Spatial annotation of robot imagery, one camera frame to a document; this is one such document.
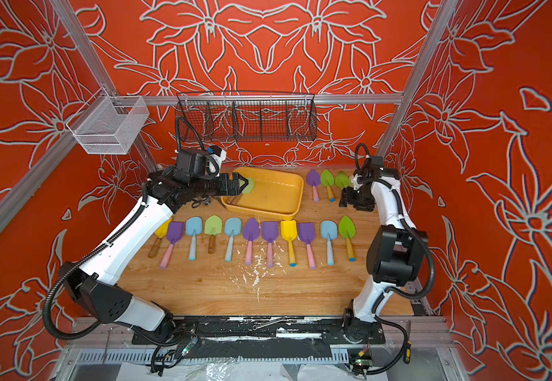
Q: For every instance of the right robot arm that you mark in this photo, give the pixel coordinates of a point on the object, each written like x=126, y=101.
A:
x=398, y=261

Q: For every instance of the white mesh wall basket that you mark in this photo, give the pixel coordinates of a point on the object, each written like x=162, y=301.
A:
x=106, y=129

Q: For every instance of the yellow plastic storage box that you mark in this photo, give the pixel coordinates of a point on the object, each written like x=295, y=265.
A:
x=276, y=194

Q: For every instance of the yellow handled screwdriver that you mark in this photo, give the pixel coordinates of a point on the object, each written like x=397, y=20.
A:
x=407, y=354

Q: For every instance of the purple square shovel pink handle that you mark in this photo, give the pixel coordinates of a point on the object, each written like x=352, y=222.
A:
x=306, y=233

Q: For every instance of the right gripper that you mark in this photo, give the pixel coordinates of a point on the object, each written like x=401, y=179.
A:
x=352, y=199

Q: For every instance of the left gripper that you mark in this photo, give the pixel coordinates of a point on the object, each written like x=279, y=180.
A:
x=228, y=190

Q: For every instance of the purple pointed shovel pink handle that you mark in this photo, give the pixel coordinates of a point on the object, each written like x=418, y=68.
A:
x=251, y=233

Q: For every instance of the yellow shovel purple handle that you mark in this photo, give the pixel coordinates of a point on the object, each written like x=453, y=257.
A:
x=160, y=234

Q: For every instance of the light blue shovel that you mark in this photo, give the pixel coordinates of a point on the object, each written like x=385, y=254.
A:
x=233, y=228
x=329, y=232
x=193, y=227

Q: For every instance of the green shovel wooden handle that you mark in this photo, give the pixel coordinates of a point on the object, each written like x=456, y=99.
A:
x=212, y=228

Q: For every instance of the green shovel yellow handle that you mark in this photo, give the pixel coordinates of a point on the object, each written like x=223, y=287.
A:
x=347, y=230
x=327, y=180
x=342, y=180

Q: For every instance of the black wire wall basket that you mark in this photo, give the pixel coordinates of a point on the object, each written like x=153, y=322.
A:
x=251, y=116

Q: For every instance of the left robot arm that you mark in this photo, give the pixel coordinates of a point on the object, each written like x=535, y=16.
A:
x=92, y=281

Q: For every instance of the purple scoop shovel pink handle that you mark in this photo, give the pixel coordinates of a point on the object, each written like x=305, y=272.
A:
x=174, y=234

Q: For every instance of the white cable duct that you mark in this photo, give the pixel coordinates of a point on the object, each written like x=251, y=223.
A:
x=143, y=357

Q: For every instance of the pale green shovel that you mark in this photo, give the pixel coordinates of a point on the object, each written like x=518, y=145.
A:
x=247, y=186

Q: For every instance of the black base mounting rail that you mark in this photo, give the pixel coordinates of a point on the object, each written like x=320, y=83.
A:
x=326, y=329

